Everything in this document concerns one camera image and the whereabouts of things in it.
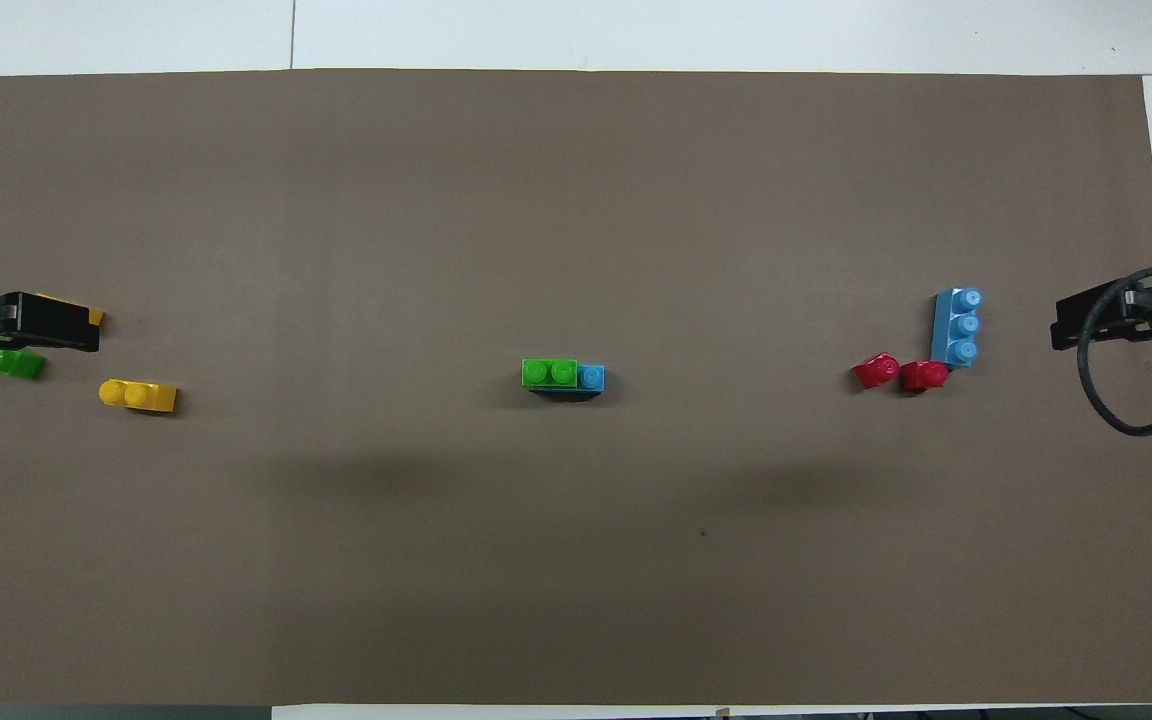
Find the red single-stud block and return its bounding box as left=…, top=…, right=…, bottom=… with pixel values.
left=851, top=352, right=901, bottom=390
left=899, top=359, right=949, bottom=395

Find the brown table mat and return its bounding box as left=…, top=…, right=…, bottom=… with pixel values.
left=0, top=68, right=1152, bottom=707

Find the yellow two-stud block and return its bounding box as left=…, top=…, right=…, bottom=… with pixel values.
left=98, top=378, right=178, bottom=414
left=36, top=294, right=105, bottom=327

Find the blue three-stud block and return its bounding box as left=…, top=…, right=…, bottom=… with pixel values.
left=526, top=363, right=607, bottom=402
left=930, top=287, right=984, bottom=372

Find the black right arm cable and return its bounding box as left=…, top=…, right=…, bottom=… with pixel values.
left=1076, top=264, right=1152, bottom=437

